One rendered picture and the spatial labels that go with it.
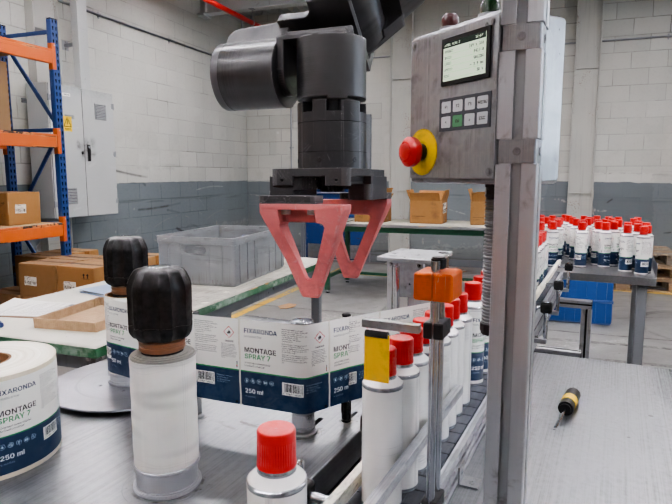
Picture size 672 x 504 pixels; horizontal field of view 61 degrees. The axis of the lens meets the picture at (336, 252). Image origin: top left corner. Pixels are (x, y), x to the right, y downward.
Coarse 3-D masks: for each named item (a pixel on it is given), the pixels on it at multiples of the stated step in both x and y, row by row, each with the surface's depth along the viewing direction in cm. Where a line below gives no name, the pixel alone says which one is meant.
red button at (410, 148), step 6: (408, 138) 73; (414, 138) 72; (402, 144) 73; (408, 144) 72; (414, 144) 72; (420, 144) 72; (402, 150) 73; (408, 150) 72; (414, 150) 72; (420, 150) 72; (426, 150) 73; (402, 156) 73; (408, 156) 72; (414, 156) 72; (420, 156) 72; (402, 162) 74; (408, 162) 73; (414, 162) 72
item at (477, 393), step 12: (480, 396) 108; (468, 408) 103; (456, 420) 98; (468, 420) 98; (456, 432) 93; (444, 444) 89; (444, 456) 85; (420, 480) 79; (360, 492) 76; (420, 492) 76
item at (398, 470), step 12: (456, 384) 92; (456, 396) 88; (444, 408) 83; (420, 432) 75; (420, 444) 72; (408, 456) 68; (396, 468) 66; (408, 468) 68; (384, 480) 63; (396, 480) 64; (372, 492) 61; (384, 492) 61
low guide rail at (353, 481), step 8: (360, 464) 76; (352, 472) 74; (360, 472) 74; (344, 480) 72; (352, 480) 72; (360, 480) 74; (336, 488) 70; (344, 488) 70; (352, 488) 72; (336, 496) 68; (344, 496) 70
